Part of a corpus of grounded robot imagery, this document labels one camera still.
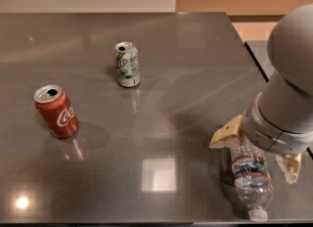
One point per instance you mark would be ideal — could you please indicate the clear plastic water bottle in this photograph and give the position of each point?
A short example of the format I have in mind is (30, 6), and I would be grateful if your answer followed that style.
(252, 180)

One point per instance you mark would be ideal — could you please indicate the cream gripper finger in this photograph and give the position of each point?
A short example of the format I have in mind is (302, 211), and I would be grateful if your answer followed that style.
(230, 135)
(290, 166)

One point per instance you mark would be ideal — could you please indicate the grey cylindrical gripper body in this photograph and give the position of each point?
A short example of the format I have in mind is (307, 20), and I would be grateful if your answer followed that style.
(268, 135)

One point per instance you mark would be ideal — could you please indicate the red Coca-Cola can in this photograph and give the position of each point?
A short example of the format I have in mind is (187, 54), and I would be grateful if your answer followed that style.
(54, 106)

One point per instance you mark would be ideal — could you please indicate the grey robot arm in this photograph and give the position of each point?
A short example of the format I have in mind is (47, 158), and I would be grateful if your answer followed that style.
(290, 49)

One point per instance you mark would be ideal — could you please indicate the white green 7UP can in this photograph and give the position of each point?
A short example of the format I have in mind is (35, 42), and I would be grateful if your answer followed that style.
(127, 64)

